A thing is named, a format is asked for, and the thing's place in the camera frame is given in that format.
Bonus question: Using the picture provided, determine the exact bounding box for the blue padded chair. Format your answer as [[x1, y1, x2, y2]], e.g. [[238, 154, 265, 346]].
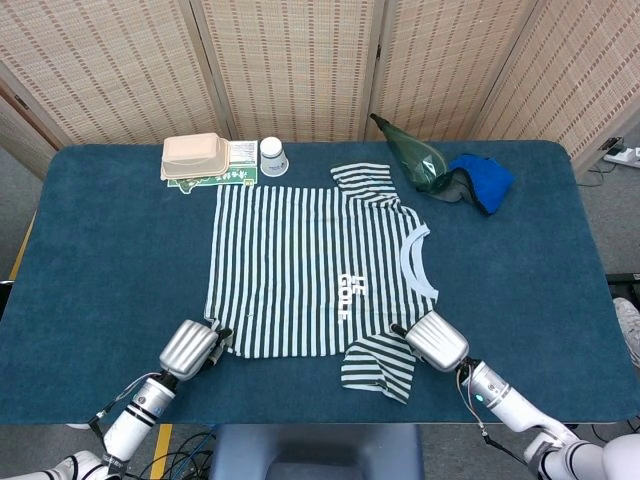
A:
[[208, 423, 425, 480]]

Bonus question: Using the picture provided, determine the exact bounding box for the floor cables bundle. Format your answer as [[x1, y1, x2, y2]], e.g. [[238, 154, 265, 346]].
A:
[[134, 432, 219, 480]]

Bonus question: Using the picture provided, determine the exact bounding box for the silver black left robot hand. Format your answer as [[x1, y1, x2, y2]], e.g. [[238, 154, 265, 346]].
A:
[[158, 319, 234, 382]]

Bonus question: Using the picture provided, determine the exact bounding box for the white shoe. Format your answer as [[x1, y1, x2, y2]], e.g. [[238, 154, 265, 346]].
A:
[[612, 297, 640, 369]]

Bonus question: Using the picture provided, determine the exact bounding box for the bamboo folding screen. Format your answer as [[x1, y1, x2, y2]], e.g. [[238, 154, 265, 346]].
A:
[[0, 0, 640, 174]]

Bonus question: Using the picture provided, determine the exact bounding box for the green white flattened carton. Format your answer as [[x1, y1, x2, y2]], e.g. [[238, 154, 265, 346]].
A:
[[166, 139, 260, 194]]

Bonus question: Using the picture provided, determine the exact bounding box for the white paper cup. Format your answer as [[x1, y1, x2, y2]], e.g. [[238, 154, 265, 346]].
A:
[[258, 136, 291, 178]]

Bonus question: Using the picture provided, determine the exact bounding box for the blue grey cloth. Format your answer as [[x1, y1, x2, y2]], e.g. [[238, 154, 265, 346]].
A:
[[429, 153, 516, 217]]

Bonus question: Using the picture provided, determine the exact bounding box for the blue carpet table mat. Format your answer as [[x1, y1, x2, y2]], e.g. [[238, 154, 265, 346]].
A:
[[0, 139, 621, 426]]

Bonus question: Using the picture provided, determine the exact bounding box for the white power strip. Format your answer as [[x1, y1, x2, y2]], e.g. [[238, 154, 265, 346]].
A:
[[602, 144, 640, 169]]

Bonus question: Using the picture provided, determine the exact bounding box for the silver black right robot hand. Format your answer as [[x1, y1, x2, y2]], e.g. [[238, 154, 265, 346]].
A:
[[389, 310, 470, 374]]

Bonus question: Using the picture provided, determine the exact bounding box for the beige takeout food box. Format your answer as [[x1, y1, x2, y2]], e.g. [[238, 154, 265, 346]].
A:
[[159, 132, 231, 182]]

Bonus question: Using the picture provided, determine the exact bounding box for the green white striped shirt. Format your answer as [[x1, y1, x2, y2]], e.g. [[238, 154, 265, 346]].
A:
[[203, 162, 441, 404]]

